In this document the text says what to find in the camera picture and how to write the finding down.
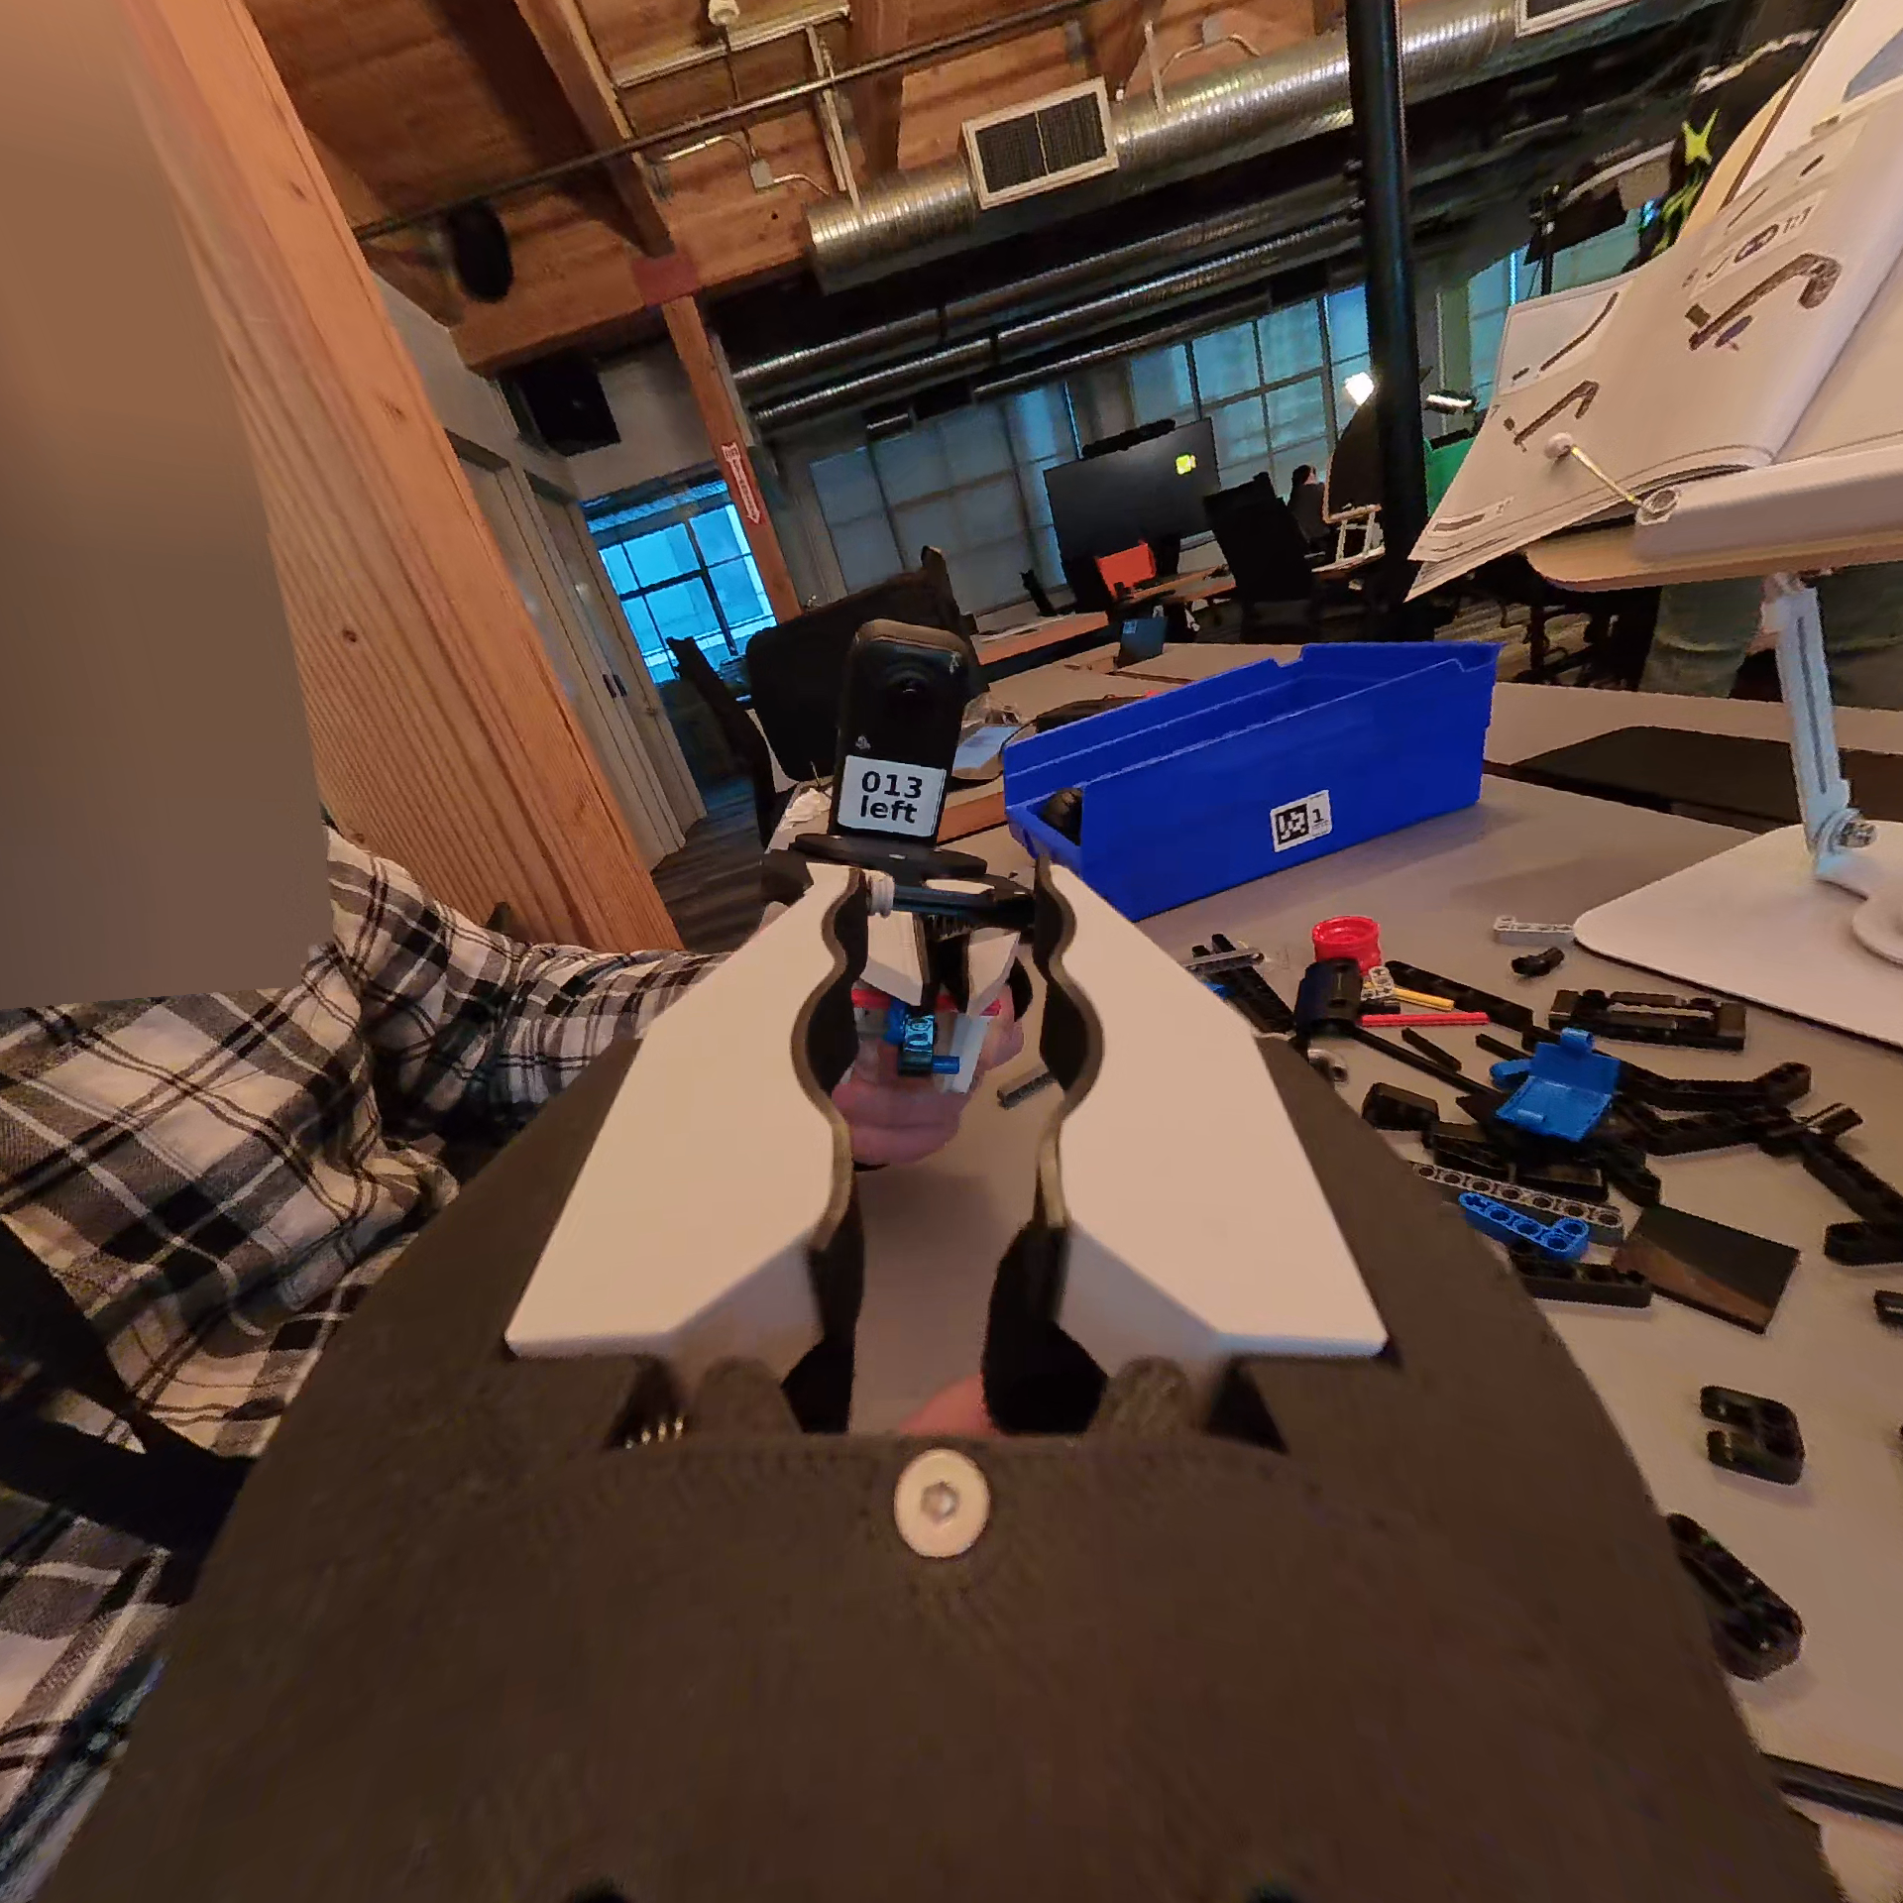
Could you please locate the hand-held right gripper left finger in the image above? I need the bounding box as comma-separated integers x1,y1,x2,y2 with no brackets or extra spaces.
498,862,870,1436

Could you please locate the black round-head pole lamp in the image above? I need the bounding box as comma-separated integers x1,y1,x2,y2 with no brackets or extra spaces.
1341,0,1430,601

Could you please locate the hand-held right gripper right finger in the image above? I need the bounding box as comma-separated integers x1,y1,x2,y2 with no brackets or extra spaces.
986,860,1396,1436

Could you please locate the black wall speaker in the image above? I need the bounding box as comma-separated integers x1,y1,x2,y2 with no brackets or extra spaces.
518,359,623,451

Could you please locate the black monitor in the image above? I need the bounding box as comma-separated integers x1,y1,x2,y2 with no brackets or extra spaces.
1042,418,1224,555

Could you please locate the black rectangular frame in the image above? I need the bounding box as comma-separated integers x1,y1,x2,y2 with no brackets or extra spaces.
1546,987,1755,1052

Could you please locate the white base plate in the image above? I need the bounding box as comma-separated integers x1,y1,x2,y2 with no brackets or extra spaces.
1567,826,1903,1052

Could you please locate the person's left hand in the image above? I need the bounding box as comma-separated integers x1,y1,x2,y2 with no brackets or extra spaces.
835,980,1031,1171

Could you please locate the grey straight beam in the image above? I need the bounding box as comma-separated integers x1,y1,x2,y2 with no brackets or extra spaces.
1412,1163,1629,1253

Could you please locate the blue curved panel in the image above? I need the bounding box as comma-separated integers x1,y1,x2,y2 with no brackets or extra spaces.
1497,1027,1623,1141

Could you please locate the white vent grille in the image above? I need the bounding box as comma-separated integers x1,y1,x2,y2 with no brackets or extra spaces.
960,85,1125,212

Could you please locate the instruction booklet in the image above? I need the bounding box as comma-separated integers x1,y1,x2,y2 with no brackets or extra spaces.
1399,0,1903,561

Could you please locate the black angled beam assembly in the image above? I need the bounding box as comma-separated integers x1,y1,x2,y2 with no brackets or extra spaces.
851,968,960,1074

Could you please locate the person's left forearm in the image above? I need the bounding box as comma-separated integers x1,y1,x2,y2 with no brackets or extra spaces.
294,895,729,1171

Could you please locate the person's plaid shirt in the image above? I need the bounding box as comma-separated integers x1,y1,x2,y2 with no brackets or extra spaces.
0,826,449,1855

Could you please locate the silver air duct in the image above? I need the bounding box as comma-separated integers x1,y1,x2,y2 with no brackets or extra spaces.
802,0,1516,288

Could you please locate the black cylinder motor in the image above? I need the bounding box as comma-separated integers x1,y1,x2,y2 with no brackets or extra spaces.
1293,955,1399,1027

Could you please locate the blue labelled storage bin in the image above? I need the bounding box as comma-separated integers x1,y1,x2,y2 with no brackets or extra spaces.
1003,636,1498,928

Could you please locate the grey desk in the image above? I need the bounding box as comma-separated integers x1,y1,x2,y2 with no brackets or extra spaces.
854,636,1903,1903

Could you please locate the blue short beam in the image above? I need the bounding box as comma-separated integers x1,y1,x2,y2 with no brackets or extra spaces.
1458,1191,1590,1265

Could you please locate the black square panel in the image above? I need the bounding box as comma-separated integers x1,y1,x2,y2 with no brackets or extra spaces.
1614,1197,1802,1336

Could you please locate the pile of black beam pieces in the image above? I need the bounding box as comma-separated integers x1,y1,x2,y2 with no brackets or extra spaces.
1181,928,1903,1680

